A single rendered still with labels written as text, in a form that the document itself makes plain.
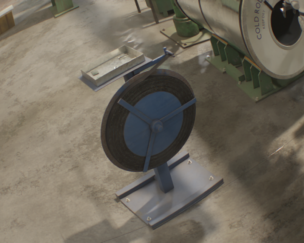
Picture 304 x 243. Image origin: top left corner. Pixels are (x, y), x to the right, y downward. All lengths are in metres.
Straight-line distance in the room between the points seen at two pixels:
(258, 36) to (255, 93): 0.77
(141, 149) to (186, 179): 0.59
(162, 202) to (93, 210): 0.52
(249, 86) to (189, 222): 1.58
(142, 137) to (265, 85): 1.52
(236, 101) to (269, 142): 0.68
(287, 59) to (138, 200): 1.77
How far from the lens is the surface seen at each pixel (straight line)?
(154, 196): 3.29
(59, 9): 7.54
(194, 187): 3.26
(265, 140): 3.52
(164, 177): 3.19
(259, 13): 3.41
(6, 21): 8.44
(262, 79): 3.90
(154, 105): 2.78
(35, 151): 4.19
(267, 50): 3.57
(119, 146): 2.77
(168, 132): 2.92
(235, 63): 4.45
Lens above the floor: 2.30
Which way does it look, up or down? 35 degrees down
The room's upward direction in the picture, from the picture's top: 18 degrees counter-clockwise
